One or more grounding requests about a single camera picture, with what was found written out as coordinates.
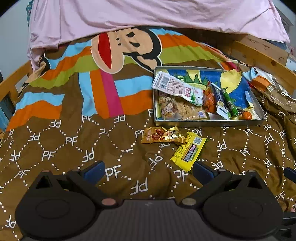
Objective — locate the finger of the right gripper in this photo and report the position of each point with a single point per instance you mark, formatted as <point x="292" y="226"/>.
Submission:
<point x="290" y="174"/>

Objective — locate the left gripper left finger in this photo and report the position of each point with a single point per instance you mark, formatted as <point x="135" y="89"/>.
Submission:
<point x="85" y="180"/>

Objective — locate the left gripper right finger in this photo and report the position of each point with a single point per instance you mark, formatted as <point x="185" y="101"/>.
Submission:
<point x="212" y="181"/>

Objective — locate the yellow snack bar packet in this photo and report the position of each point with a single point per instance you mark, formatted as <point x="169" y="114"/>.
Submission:
<point x="186" y="155"/>

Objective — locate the green sausage stick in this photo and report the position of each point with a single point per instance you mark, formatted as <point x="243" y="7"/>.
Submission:
<point x="229" y="102"/>

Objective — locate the small orange fruit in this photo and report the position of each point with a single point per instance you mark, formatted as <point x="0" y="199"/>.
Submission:
<point x="245" y="115"/>

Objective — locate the blue white snack bar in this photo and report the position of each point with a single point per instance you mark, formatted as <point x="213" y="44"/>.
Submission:
<point x="221" y="108"/>

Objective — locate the peanut clear bag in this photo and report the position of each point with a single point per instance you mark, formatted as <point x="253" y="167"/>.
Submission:
<point x="188" y="111"/>

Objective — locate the gold foil snack packet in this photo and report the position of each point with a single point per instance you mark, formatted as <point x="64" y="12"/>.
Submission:
<point x="159" y="134"/>

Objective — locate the orange snack bag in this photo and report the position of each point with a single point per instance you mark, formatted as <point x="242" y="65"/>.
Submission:
<point x="209" y="101"/>

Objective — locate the white red-lettered snack pack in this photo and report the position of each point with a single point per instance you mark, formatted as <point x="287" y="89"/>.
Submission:
<point x="173" y="86"/>

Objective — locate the mixed nuts clear bag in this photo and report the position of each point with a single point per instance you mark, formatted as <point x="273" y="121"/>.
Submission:
<point x="168" y="106"/>

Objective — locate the brown monkey print duvet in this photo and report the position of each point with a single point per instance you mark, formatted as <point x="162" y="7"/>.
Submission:
<point x="76" y="114"/>

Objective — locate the metal tray with dinosaur drawing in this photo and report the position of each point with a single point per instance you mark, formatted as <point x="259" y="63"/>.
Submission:
<point x="235" y="85"/>

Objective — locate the pink bed sheet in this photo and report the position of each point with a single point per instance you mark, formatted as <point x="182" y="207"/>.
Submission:
<point x="56" y="22"/>

